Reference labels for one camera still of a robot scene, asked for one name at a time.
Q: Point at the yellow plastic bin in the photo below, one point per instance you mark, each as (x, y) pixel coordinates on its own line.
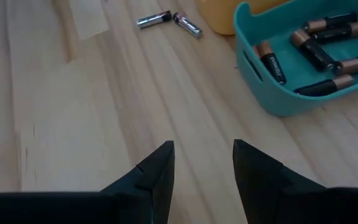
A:
(219, 18)

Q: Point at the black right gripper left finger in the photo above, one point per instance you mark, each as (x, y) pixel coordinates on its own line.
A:
(157, 174)

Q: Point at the black copper Duracell battery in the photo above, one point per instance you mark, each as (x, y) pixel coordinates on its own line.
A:
(337, 19)
(353, 29)
(272, 65)
(314, 53)
(315, 88)
(350, 66)

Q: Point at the silver Energizer battery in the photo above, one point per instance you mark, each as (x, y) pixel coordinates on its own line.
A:
(154, 19)
(187, 25)

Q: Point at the teal plastic bin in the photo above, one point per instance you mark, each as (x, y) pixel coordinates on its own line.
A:
(269, 96)

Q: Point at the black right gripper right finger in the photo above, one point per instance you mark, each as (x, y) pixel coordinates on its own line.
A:
(256, 180)

